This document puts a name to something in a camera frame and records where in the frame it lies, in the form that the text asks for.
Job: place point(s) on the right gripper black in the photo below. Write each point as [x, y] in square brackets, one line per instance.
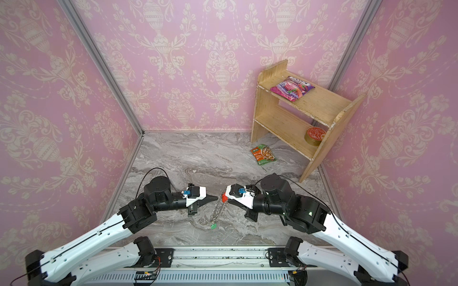
[247, 210]

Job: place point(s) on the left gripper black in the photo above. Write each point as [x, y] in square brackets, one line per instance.
[192, 209]

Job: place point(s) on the red key tag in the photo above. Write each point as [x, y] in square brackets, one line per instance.
[224, 198]

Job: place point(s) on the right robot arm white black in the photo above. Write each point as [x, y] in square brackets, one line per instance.
[355, 257]

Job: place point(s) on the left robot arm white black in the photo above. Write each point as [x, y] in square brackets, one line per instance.
[69, 264]

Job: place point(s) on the green orange snack packet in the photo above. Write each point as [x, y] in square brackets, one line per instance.
[263, 154]

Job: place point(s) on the red round tin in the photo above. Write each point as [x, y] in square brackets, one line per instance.
[314, 136]

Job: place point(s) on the wooden shelf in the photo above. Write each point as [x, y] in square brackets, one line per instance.
[289, 121]

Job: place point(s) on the pink snack bag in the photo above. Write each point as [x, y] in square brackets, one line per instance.
[292, 88]

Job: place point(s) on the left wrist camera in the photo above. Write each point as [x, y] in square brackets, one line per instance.
[193, 194]

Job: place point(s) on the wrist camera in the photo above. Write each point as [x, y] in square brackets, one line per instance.
[193, 194]
[240, 196]

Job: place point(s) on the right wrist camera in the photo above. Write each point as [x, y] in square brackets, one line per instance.
[240, 196]

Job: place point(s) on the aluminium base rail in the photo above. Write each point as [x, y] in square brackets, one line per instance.
[233, 266]

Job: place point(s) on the aluminium corner post left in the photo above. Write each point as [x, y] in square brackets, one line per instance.
[89, 43]

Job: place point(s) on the aluminium corner post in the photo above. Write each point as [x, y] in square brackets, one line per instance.
[355, 40]
[89, 43]

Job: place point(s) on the aluminium corner post right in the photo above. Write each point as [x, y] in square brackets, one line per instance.
[355, 40]

